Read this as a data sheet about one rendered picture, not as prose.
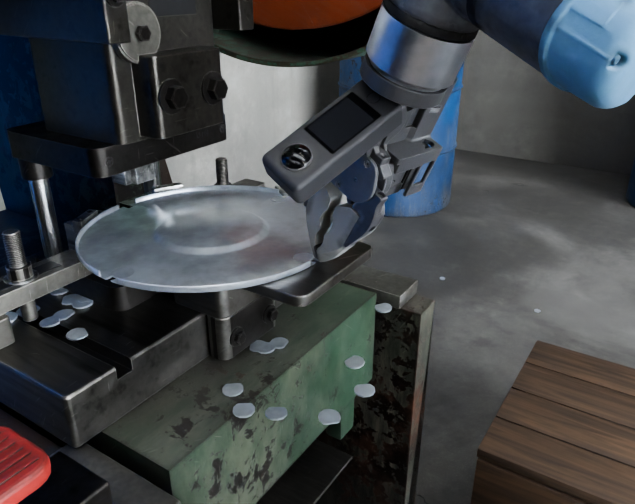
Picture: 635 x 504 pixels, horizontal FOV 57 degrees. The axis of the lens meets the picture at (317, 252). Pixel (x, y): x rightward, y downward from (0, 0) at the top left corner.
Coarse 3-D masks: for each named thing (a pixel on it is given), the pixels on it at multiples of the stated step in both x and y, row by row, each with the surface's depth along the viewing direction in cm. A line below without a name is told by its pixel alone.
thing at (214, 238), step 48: (192, 192) 79; (240, 192) 79; (96, 240) 65; (144, 240) 65; (192, 240) 63; (240, 240) 63; (288, 240) 65; (144, 288) 54; (192, 288) 54; (240, 288) 55
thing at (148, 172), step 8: (136, 168) 69; (144, 168) 70; (152, 168) 71; (112, 176) 70; (120, 176) 69; (128, 176) 69; (136, 176) 69; (144, 176) 70; (152, 176) 71; (128, 184) 69
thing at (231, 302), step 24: (336, 264) 60; (360, 264) 62; (264, 288) 56; (288, 288) 55; (312, 288) 55; (216, 312) 64; (240, 312) 66; (264, 312) 70; (216, 336) 65; (240, 336) 66
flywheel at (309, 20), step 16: (256, 0) 92; (272, 0) 90; (288, 0) 89; (304, 0) 87; (320, 0) 86; (336, 0) 84; (352, 0) 83; (368, 0) 82; (256, 16) 93; (272, 16) 91; (288, 16) 90; (304, 16) 88; (320, 16) 87; (336, 16) 85; (352, 16) 84; (368, 16) 85
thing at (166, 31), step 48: (144, 0) 57; (192, 0) 62; (48, 48) 60; (96, 48) 56; (144, 48) 57; (192, 48) 62; (48, 96) 63; (96, 96) 58; (144, 96) 58; (192, 96) 61
